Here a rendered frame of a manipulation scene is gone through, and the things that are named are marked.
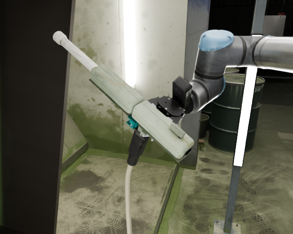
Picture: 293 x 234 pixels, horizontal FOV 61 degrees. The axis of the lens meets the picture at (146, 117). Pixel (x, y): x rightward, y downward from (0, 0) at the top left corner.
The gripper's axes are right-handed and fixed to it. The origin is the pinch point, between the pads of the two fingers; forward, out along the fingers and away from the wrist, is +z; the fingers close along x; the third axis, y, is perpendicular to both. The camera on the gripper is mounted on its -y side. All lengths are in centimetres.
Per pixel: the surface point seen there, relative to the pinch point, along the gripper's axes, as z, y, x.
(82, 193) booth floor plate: -40, 177, 51
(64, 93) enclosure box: -5.7, 23.7, 37.6
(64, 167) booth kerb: -48, 193, 89
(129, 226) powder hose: 3.5, 36.6, -11.2
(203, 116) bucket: -242, 184, 40
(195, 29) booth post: -164, 50, 72
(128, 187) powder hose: -0.1, 26.1, -3.7
